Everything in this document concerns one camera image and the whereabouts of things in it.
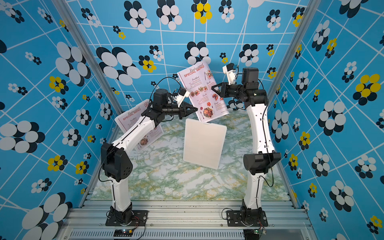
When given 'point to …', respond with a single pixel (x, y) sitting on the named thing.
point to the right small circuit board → (259, 231)
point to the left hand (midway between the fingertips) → (197, 107)
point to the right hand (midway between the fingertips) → (215, 87)
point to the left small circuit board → (123, 232)
